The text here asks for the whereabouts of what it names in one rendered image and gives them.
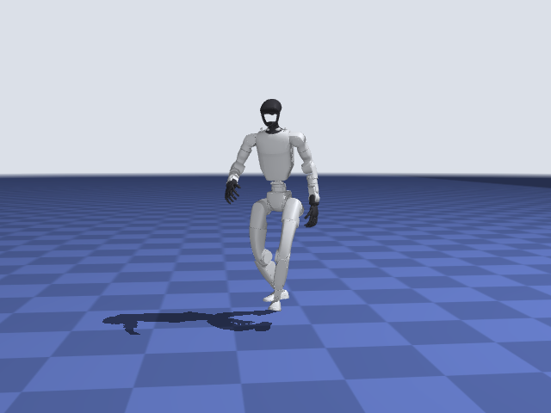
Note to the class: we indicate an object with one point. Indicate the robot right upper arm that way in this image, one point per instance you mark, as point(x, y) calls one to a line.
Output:
point(244, 152)

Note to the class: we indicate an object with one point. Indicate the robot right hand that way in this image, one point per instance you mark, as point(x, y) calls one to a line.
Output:
point(230, 186)

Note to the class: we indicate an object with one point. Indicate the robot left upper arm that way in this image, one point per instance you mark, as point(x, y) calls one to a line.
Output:
point(298, 139)

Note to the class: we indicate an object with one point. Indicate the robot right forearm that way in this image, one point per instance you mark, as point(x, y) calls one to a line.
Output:
point(233, 174)

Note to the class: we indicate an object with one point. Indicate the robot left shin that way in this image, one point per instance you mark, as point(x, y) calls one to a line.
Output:
point(281, 272)

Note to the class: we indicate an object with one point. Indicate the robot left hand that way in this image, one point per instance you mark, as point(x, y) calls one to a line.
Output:
point(313, 212)

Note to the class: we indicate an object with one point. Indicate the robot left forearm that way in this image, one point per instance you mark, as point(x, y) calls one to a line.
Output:
point(313, 187)

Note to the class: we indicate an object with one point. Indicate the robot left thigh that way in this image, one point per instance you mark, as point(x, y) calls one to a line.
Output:
point(292, 210)

